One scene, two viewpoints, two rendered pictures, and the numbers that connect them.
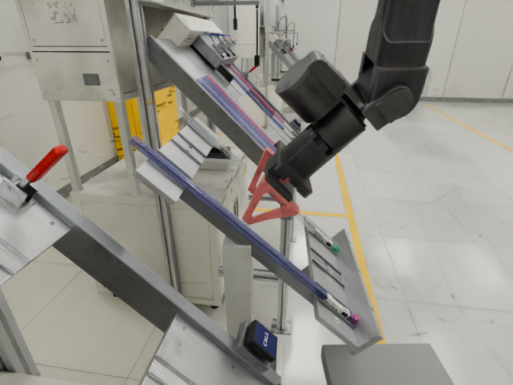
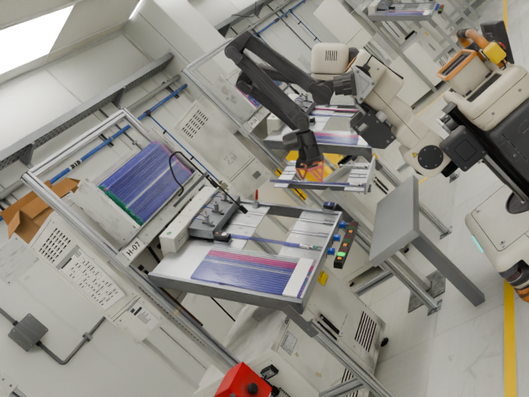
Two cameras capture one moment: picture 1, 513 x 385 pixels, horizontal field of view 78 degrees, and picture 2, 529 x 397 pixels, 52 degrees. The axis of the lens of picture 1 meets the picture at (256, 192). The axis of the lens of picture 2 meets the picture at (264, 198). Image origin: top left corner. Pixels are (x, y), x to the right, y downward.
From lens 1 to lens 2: 2.38 m
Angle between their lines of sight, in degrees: 33
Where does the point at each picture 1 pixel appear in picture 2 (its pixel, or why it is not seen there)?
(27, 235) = (262, 210)
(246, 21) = (337, 20)
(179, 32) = (274, 124)
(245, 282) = (338, 201)
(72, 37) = (239, 164)
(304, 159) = (301, 156)
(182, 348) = (306, 215)
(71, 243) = (272, 210)
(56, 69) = (242, 182)
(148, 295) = (294, 211)
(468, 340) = not seen: outside the picture
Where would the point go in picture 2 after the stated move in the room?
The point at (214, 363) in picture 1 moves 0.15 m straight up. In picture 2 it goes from (316, 215) to (296, 194)
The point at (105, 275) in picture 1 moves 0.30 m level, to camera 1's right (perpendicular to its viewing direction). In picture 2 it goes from (283, 213) to (323, 177)
